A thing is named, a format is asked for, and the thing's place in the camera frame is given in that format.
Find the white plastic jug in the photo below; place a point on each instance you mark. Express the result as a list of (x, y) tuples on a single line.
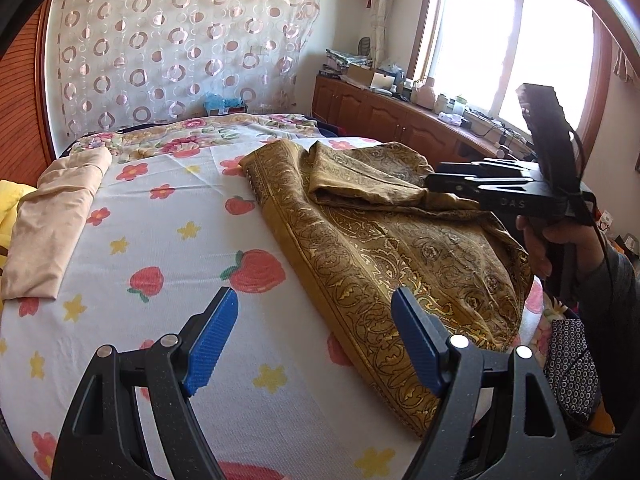
[(425, 95)]

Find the floral blanket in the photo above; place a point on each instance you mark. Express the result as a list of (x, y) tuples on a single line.
[(200, 132)]

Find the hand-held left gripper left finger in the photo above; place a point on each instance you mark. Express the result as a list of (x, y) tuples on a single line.
[(212, 340)]

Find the sheer circle pattern curtain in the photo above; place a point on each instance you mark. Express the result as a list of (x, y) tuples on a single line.
[(175, 40)]

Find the beige folded garment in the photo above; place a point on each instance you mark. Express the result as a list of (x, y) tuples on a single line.
[(50, 225)]

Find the golden patterned shirt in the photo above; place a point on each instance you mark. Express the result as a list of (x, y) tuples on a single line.
[(390, 250)]

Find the dark dotted cloth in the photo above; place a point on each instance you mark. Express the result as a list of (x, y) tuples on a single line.
[(572, 370)]

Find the glass jar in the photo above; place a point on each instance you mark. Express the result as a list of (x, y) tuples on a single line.
[(442, 104)]

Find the wooden cabinet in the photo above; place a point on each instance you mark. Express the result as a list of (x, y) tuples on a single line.
[(380, 110)]

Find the fruit print bed sheet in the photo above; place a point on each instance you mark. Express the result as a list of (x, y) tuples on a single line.
[(175, 270)]

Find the cardboard box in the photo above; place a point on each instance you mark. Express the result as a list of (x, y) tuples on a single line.
[(365, 77)]

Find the blue tissue box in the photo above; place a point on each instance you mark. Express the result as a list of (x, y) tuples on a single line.
[(222, 104)]

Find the white crumpled cloth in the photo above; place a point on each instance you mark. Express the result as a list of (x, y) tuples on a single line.
[(451, 119)]

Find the person's right forearm grey sleeve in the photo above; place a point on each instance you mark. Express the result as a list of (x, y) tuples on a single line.
[(615, 335)]

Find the brown slatted wardrobe door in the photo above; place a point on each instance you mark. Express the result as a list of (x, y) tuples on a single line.
[(25, 110)]

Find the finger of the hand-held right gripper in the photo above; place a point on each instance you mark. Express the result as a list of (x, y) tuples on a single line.
[(460, 184), (510, 167)]

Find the yellow plush toy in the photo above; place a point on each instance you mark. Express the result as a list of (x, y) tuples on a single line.
[(12, 205)]

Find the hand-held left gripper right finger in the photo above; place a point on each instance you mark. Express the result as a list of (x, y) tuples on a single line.
[(415, 335)]

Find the stack of folded cloths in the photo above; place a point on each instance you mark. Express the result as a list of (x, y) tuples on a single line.
[(345, 59)]

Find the cream window curtain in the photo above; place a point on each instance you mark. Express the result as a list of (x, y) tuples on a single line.
[(382, 10)]

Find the person's right hand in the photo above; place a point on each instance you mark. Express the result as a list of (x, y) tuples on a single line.
[(582, 240)]

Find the window with wooden frame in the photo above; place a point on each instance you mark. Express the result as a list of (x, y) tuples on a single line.
[(505, 40)]

